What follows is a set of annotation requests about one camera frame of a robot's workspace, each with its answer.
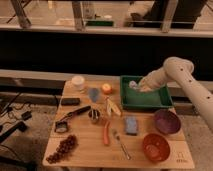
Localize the light blue towel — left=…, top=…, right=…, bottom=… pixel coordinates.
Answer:
left=129, top=80, right=139, bottom=90

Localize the red bowl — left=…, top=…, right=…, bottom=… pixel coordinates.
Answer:
left=142, top=133, right=170, bottom=162

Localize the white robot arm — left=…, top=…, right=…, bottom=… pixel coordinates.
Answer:
left=139, top=57, right=213, bottom=132

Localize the orange fruit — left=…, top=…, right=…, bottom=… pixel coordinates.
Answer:
left=101, top=83, right=112, bottom=94

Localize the black rectangular block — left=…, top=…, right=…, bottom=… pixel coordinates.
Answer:
left=61, top=98, right=80, bottom=106

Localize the metal fork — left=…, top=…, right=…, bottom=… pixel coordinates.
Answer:
left=112, top=129, right=131, bottom=160

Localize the black handled knife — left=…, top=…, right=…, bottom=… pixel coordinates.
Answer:
left=60, top=106, right=91, bottom=121

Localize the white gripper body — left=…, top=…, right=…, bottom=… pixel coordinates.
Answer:
left=138, top=77, right=154, bottom=92

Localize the green plastic tray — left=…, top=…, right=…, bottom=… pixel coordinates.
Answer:
left=120, top=75, right=173, bottom=110

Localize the purple bowl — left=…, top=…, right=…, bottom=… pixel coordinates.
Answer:
left=154, top=109, right=181, bottom=135

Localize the bunch of red grapes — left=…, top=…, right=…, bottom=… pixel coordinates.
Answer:
left=46, top=135, right=77, bottom=164

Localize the small black square container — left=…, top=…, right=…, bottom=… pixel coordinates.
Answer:
left=55, top=121, right=68, bottom=133

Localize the orange carrot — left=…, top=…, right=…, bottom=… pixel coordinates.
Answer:
left=103, top=121, right=110, bottom=146

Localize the white cup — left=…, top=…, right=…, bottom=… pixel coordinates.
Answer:
left=71, top=75, right=85, bottom=90

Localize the blue sponge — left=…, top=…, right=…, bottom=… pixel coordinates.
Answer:
left=125, top=116, right=138, bottom=135

